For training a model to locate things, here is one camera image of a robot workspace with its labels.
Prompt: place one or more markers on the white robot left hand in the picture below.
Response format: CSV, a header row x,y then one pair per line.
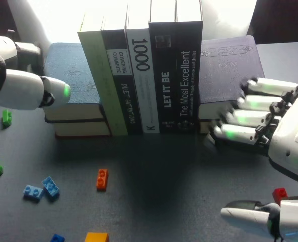
x,y
18,88

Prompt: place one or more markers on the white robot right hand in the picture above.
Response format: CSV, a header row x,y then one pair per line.
x,y
290,141

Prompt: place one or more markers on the black Let It Be book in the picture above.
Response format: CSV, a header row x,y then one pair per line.
x,y
164,63

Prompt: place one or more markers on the red toy block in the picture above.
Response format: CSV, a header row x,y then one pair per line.
x,y
280,194

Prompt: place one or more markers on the blue covered book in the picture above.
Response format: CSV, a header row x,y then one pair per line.
x,y
68,65

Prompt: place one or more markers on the red covered book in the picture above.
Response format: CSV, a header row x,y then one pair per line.
x,y
81,129

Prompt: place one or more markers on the green book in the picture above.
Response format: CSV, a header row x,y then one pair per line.
x,y
98,75

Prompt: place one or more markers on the dark thick book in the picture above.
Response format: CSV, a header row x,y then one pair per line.
x,y
205,128

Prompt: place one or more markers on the purple covered book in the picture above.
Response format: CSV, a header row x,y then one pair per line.
x,y
227,68

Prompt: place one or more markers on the light blue toy block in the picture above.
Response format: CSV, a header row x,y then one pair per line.
x,y
50,187
33,192

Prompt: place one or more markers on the black Covering Commute book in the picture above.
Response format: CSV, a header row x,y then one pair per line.
x,y
123,100

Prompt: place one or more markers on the white 1000 book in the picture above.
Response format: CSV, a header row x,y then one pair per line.
x,y
144,88

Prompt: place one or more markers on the black Romeo and Juliet book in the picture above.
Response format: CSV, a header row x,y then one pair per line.
x,y
189,37

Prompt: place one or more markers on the dark blue toy block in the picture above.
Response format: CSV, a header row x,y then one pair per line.
x,y
58,238

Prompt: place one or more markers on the yellow orange toy block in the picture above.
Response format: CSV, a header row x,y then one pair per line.
x,y
96,237

